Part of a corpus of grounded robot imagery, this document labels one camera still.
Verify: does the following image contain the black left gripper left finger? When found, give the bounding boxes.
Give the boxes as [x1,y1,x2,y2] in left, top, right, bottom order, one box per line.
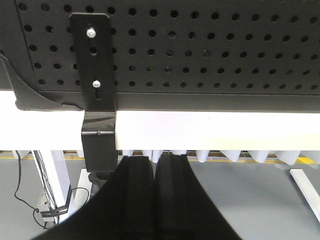
[118,156,154,240]

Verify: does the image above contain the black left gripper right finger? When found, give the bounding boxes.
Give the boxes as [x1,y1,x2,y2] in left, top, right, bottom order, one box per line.
[156,153,198,240]

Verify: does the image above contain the grey power adapter box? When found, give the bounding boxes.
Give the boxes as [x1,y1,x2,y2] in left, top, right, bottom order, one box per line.
[37,192,58,224]

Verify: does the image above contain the white curtain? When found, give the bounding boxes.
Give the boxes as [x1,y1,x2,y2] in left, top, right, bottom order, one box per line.
[11,149,303,166]

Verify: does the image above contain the black perforated pegboard panel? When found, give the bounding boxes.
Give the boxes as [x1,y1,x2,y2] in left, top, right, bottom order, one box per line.
[0,0,320,113]

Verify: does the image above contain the black hanging power cables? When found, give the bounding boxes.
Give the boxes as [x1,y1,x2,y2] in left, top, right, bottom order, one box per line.
[13,149,90,230]

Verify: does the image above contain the white standing desk frame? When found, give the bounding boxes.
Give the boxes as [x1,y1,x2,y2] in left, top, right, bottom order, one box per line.
[0,91,320,230]

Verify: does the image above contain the left black clamp bracket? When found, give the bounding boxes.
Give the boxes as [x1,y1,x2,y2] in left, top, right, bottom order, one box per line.
[69,12,118,188]

